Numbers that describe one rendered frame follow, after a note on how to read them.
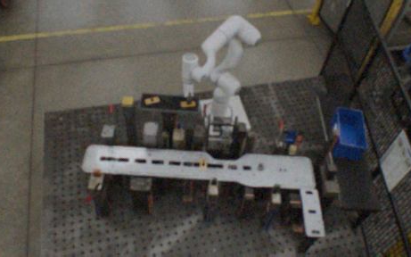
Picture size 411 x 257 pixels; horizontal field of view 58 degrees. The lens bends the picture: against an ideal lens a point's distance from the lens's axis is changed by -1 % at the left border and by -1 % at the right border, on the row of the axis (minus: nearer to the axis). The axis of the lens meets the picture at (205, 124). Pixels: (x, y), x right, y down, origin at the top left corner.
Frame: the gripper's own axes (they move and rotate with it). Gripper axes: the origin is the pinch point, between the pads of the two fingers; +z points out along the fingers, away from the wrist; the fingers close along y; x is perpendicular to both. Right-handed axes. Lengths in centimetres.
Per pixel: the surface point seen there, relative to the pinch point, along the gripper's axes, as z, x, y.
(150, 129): 11.2, -24.1, 14.2
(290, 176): 22, 57, 47
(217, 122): 4.1, 15.4, 17.6
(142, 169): 22, -30, 34
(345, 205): 19, 82, 71
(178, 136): 14.3, -7.3, 18.7
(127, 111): 12.5, -37.2, -2.8
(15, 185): 122, -141, -23
